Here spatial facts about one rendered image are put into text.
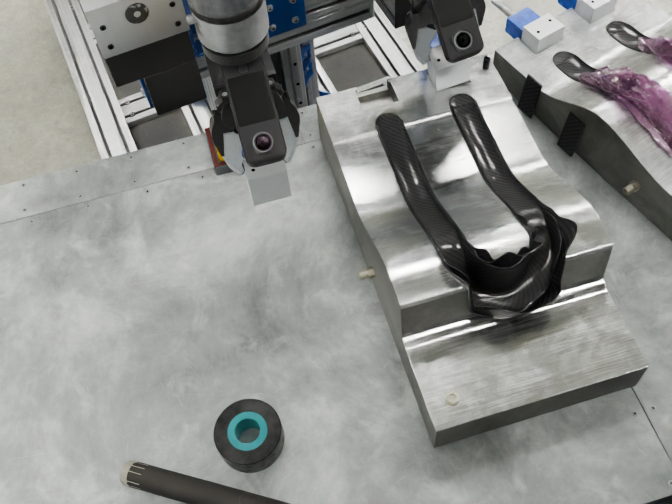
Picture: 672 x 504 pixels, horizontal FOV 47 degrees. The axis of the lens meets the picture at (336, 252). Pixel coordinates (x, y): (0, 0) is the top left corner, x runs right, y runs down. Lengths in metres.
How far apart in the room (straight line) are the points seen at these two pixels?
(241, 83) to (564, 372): 0.49
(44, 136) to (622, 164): 1.76
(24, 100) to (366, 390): 1.82
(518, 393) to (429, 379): 0.10
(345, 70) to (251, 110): 1.29
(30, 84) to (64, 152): 0.32
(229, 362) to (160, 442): 0.13
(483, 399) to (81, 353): 0.52
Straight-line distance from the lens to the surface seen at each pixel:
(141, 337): 1.05
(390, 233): 0.95
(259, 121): 0.83
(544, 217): 0.97
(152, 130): 2.06
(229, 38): 0.80
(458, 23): 0.96
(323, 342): 1.00
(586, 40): 1.27
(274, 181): 0.96
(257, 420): 0.94
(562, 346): 0.95
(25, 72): 2.66
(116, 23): 1.19
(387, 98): 1.15
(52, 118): 2.49
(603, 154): 1.15
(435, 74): 1.09
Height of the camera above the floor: 1.71
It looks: 58 degrees down
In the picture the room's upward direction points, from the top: 6 degrees counter-clockwise
